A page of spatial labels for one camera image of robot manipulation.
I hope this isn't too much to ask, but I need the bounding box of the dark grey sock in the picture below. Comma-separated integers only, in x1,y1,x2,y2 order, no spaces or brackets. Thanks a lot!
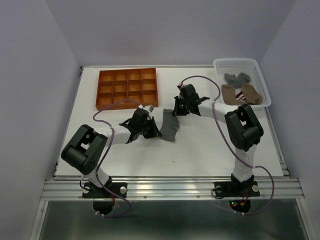
160,108,180,143

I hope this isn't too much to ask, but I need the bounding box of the grey sock pair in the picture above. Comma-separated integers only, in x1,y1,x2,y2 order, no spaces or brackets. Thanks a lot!
224,72,251,89

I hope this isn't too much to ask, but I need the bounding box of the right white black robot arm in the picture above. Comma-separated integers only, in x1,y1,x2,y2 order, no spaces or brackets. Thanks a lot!
172,84,264,199

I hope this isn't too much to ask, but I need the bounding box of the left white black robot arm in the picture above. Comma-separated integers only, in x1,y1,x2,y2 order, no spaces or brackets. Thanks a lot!
61,105,162,197

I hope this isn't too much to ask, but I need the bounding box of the orange compartment tray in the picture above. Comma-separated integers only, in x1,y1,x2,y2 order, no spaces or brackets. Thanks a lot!
95,68,159,111

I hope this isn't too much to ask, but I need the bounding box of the brown sock left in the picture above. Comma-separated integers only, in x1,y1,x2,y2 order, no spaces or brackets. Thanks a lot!
221,84,246,106

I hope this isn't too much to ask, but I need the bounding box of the brown sock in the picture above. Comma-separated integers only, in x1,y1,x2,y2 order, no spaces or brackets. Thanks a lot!
241,83,263,105
221,84,246,106

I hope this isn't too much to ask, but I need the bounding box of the red white striped sock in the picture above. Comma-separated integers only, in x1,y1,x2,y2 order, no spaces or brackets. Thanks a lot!
235,91,247,103

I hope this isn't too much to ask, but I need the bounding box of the brown sock right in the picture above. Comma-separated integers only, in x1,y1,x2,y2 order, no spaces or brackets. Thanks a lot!
241,83,263,105

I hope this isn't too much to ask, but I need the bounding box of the white plastic basket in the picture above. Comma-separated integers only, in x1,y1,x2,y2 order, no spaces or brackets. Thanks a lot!
213,58,272,109

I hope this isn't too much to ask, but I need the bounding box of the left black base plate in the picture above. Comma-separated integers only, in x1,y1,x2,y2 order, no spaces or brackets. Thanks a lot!
82,182,128,199

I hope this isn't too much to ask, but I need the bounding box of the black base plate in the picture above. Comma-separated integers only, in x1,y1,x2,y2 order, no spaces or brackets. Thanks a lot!
82,182,128,199
214,181,261,198

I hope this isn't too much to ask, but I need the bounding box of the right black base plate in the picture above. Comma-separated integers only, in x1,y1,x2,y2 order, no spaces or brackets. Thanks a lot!
214,181,261,198

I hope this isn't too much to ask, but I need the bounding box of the aluminium rail frame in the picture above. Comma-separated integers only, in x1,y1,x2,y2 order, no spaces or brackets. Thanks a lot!
29,65,313,240

